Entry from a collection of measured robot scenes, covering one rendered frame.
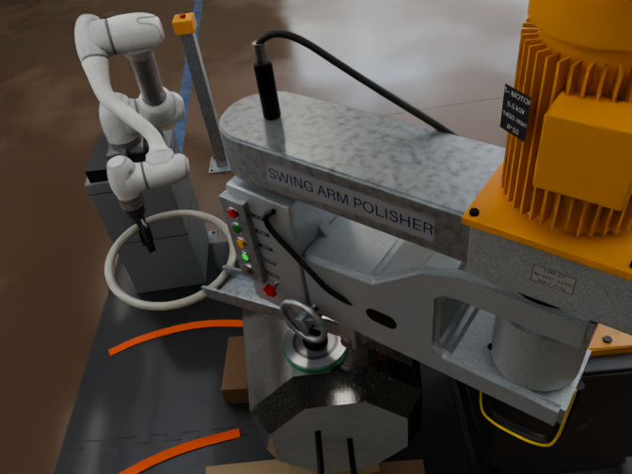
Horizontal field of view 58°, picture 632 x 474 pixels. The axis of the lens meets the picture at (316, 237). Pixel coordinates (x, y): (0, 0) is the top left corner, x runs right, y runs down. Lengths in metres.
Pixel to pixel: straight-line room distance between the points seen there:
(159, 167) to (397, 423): 1.21
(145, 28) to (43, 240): 2.13
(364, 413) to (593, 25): 1.42
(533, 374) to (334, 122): 0.67
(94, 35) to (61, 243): 1.96
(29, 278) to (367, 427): 2.53
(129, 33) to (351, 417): 1.58
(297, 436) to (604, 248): 1.32
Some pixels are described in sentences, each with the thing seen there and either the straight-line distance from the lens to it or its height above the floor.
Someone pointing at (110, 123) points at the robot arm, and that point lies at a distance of 2.90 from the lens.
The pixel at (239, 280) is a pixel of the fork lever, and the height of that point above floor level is 0.91.
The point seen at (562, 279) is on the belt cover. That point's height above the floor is 1.64.
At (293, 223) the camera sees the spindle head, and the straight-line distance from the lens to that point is 1.34.
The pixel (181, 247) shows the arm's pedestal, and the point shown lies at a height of 0.31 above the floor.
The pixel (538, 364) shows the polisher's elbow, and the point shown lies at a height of 1.35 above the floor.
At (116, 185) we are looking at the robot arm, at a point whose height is 1.18.
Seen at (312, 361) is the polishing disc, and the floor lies 0.85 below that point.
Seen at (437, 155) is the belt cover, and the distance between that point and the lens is 1.16.
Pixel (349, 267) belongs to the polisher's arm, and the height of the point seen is 1.39.
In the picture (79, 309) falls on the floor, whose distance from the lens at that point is 3.55.
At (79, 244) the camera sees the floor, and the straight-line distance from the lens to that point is 3.98.
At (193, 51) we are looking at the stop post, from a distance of 3.77.
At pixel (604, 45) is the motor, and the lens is 0.80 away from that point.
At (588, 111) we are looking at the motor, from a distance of 0.80.
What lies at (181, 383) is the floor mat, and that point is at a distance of 2.97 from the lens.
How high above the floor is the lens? 2.37
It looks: 43 degrees down
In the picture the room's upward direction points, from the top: 9 degrees counter-clockwise
